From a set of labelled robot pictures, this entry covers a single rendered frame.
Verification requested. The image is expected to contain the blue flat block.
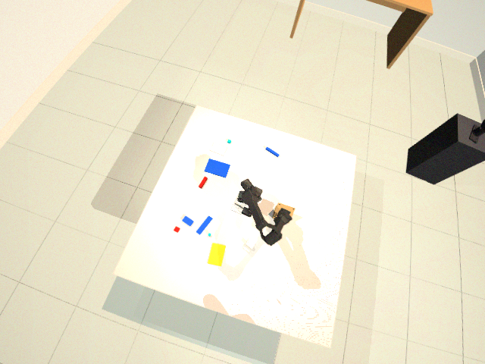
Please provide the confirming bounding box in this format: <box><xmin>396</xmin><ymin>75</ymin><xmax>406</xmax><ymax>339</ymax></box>
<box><xmin>183</xmin><ymin>216</ymin><xmax>194</xmax><ymax>226</ymax></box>

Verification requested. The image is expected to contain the red rectangular block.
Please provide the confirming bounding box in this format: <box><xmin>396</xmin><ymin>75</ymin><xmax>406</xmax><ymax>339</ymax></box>
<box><xmin>199</xmin><ymin>177</ymin><xmax>208</xmax><ymax>189</ymax></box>

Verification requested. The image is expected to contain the blue flat rectangular plate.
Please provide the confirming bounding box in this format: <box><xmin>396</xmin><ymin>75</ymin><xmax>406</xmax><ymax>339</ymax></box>
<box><xmin>204</xmin><ymin>159</ymin><xmax>230</xmax><ymax>178</ymax></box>

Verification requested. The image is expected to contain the blue flat bar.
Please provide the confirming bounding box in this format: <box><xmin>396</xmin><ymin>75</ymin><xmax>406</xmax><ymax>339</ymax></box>
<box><xmin>266</xmin><ymin>147</ymin><xmax>280</xmax><ymax>157</ymax></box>
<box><xmin>196</xmin><ymin>216</ymin><xmax>213</xmax><ymax>235</ymax></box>

